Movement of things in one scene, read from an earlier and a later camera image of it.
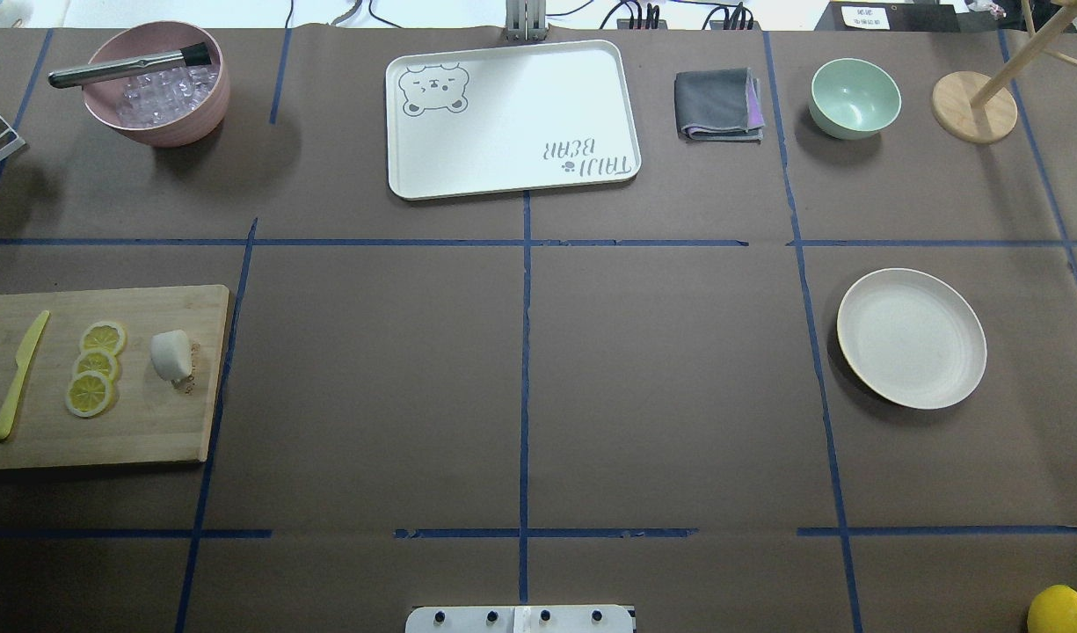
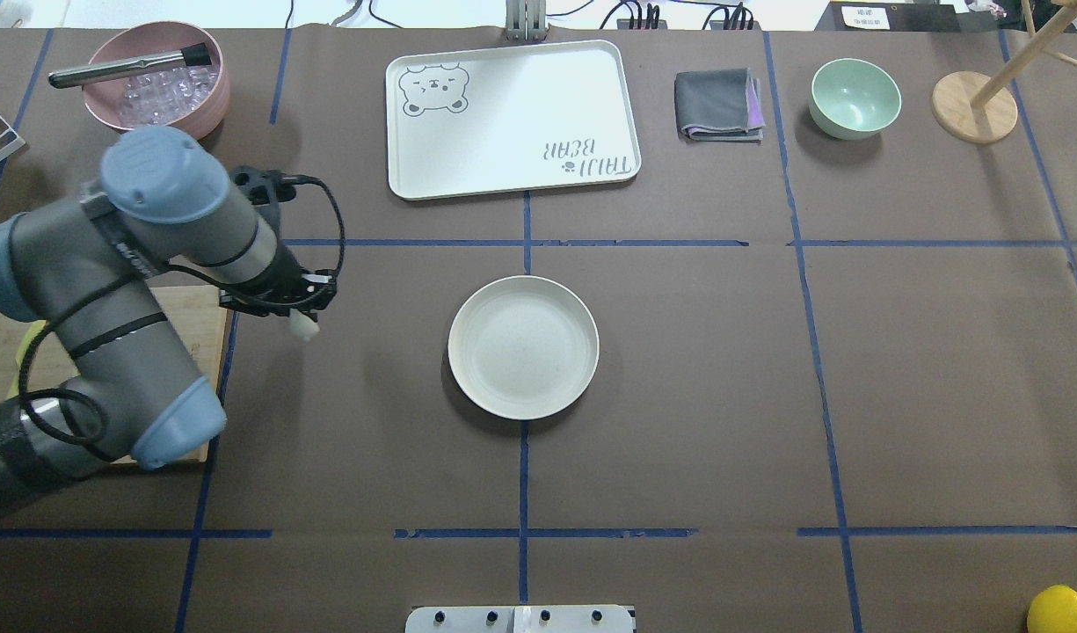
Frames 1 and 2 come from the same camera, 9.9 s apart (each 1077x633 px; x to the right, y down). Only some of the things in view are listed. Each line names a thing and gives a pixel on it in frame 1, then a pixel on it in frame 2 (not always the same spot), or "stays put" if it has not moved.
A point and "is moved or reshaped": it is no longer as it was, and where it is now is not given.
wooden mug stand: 972,107 stays put
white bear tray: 511,118 stays put
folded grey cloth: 719,105 stays put
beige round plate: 912,338 → 523,347
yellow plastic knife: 24,354 stays put
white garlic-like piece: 171,355 is moved or reshaped
